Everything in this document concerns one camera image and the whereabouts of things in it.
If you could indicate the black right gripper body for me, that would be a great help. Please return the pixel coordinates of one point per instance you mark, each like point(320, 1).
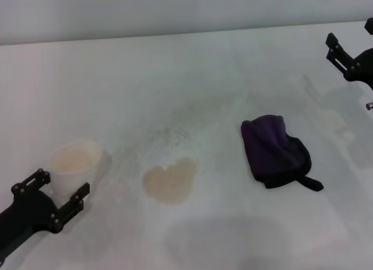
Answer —
point(364, 67)

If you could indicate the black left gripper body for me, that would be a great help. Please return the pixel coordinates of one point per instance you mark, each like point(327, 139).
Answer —
point(29, 214)

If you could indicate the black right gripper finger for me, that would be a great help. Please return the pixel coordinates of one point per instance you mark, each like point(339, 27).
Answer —
point(339, 55)
point(370, 26)

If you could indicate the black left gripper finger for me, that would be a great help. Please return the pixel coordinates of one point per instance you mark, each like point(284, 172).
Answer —
point(32, 181)
point(70, 208)

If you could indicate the white paper cup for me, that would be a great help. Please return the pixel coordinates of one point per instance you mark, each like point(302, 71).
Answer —
point(75, 165)

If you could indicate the purple rag with black trim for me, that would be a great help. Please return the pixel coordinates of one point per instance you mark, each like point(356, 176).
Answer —
point(271, 147)

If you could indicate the brown water stain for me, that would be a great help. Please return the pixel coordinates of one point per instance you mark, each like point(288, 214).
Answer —
point(170, 182)

